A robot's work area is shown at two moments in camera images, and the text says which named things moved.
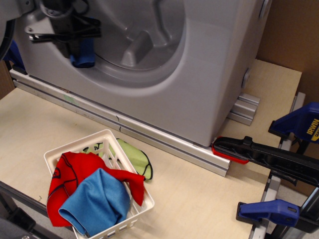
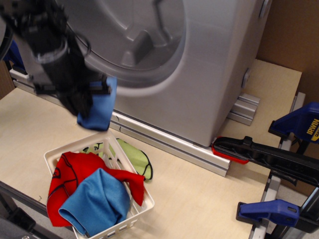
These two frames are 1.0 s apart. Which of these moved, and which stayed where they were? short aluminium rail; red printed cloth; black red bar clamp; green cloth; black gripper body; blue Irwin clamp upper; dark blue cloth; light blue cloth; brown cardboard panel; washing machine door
Moved: black gripper body; dark blue cloth
Stayed: washing machine door; short aluminium rail; black red bar clamp; blue Irwin clamp upper; green cloth; light blue cloth; red printed cloth; brown cardboard panel
